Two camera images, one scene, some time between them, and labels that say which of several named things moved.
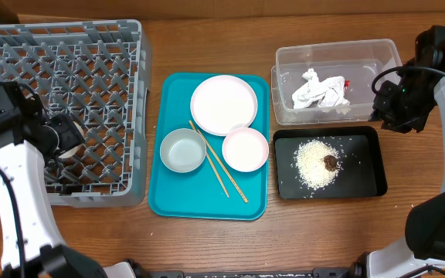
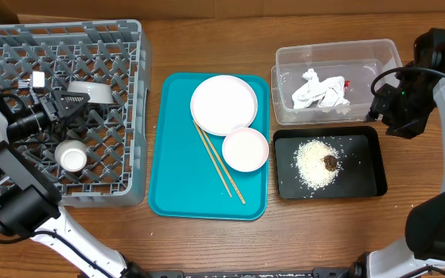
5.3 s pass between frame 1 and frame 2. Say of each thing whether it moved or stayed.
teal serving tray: stayed
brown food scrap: stayed
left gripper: moved
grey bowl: moved
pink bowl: stayed
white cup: moved
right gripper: stayed
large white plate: stayed
